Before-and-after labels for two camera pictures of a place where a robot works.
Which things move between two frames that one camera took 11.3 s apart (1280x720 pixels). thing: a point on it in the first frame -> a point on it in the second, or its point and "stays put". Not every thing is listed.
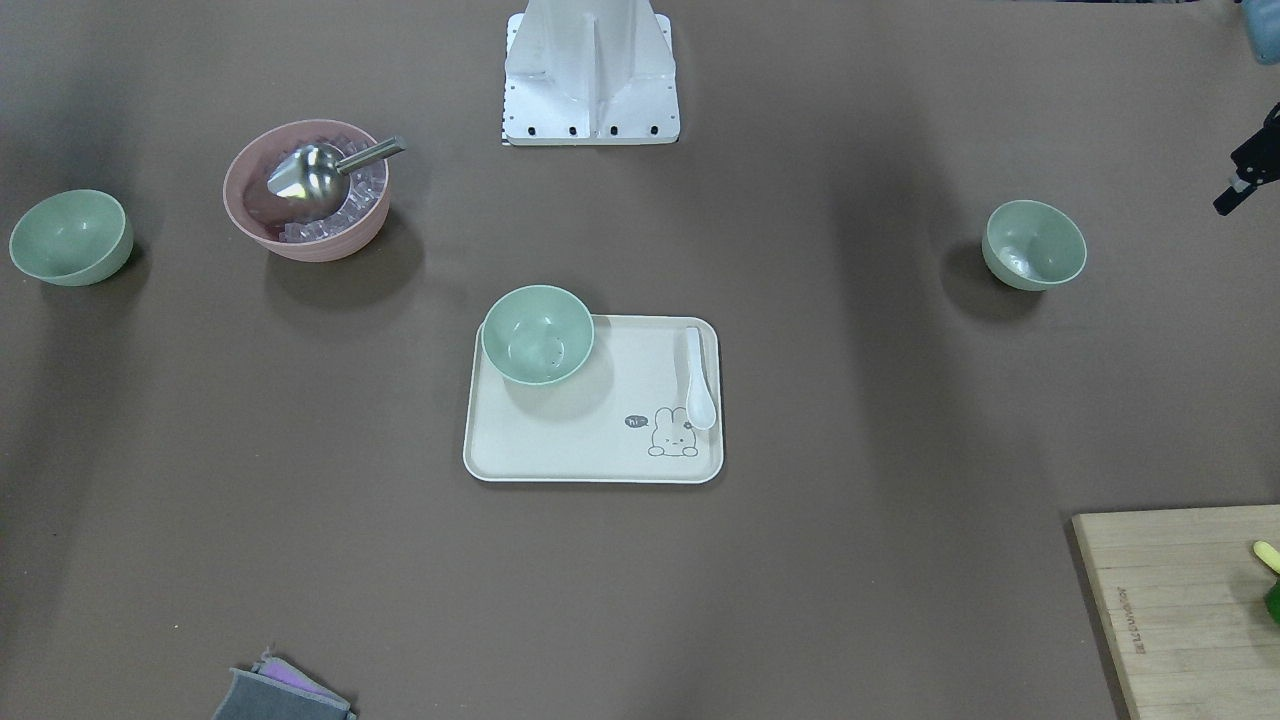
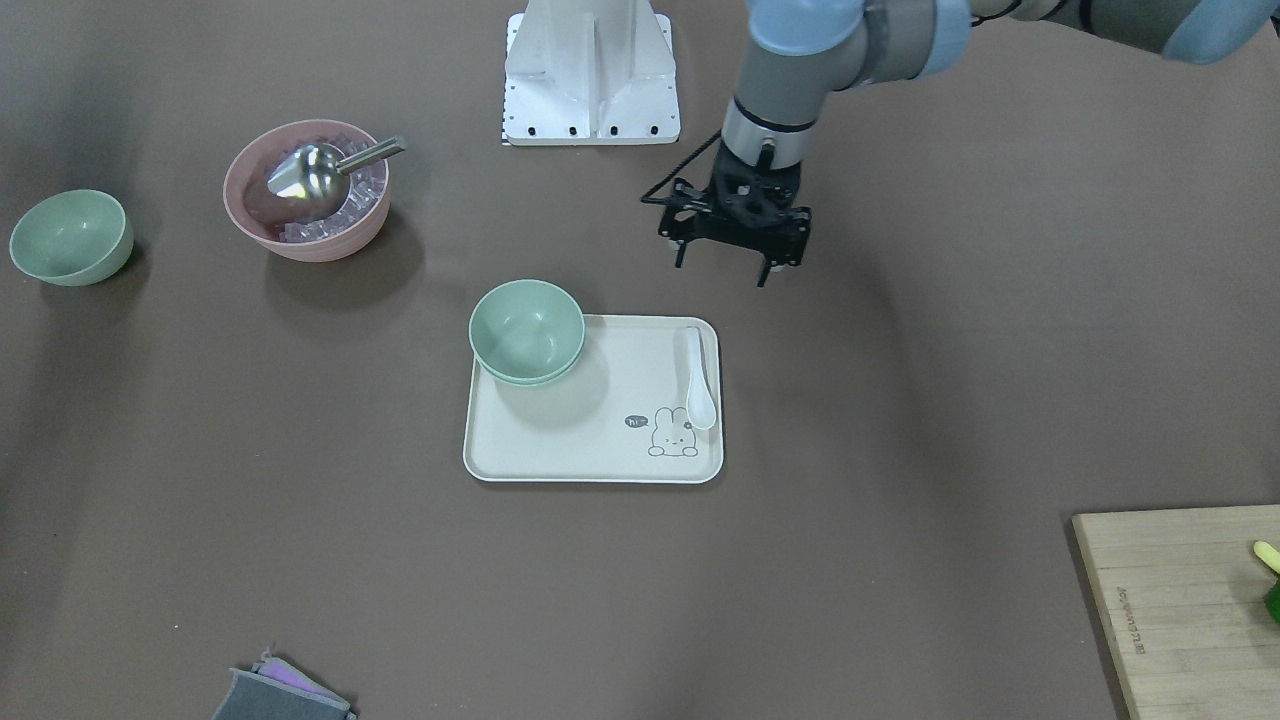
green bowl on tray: x=537 y=335 stays put
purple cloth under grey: x=280 y=670 stays put
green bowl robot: x=1032 y=245 -> x=527 y=331
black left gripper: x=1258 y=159 -> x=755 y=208
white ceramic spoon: x=701 y=406 stays put
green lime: x=1272 y=602 stays put
